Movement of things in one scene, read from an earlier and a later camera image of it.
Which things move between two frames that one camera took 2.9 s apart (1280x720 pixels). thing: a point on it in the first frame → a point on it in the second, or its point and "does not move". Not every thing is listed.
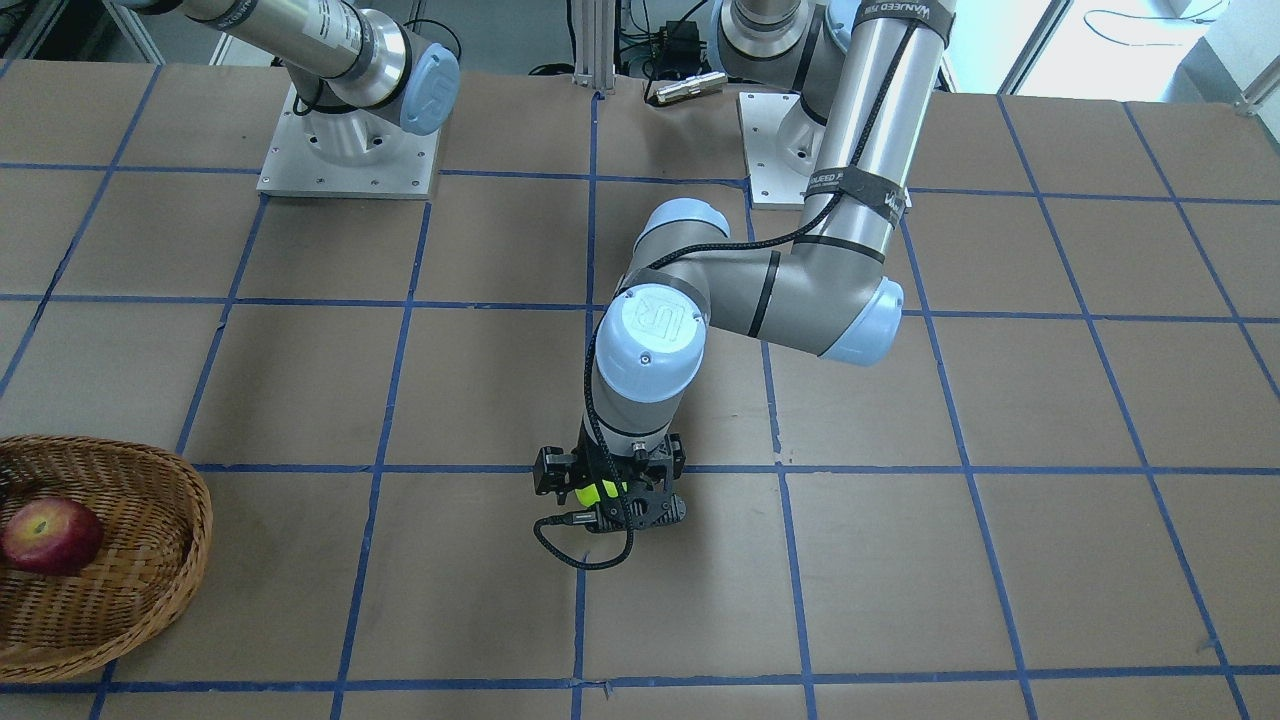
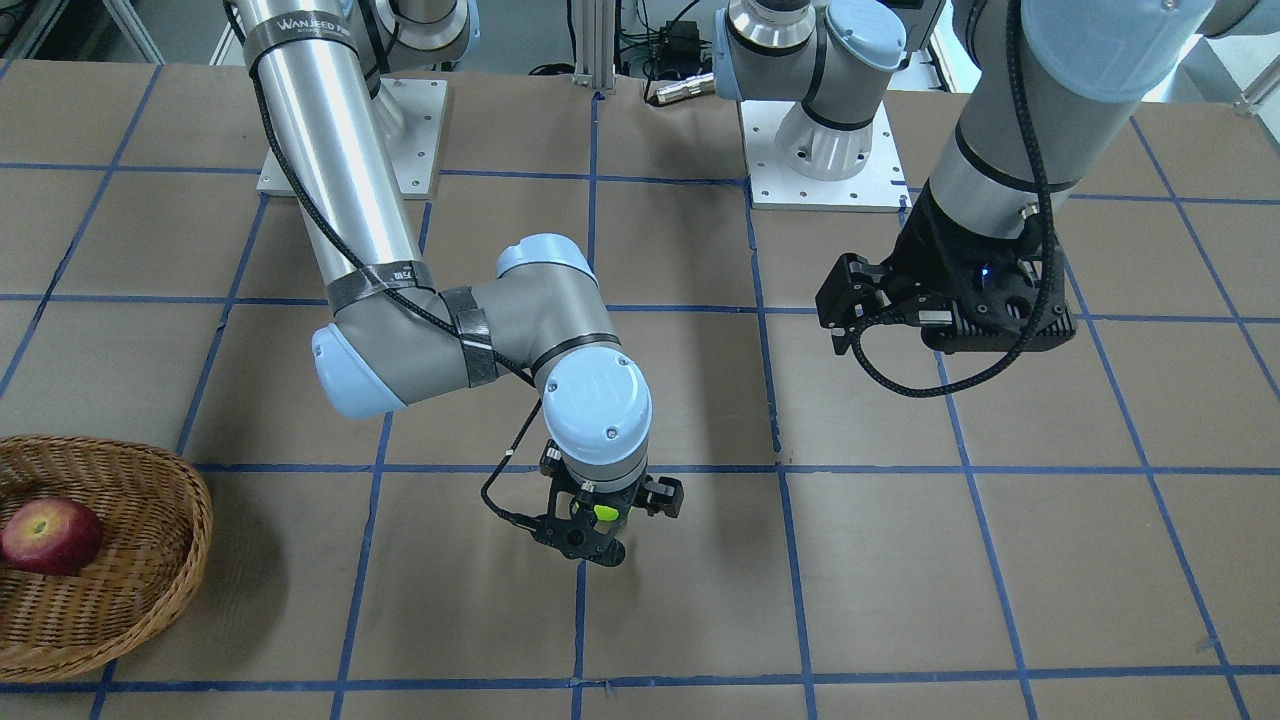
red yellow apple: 52,536 does not move
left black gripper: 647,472 → 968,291
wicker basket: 157,517 does not move
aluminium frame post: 595,44 does not move
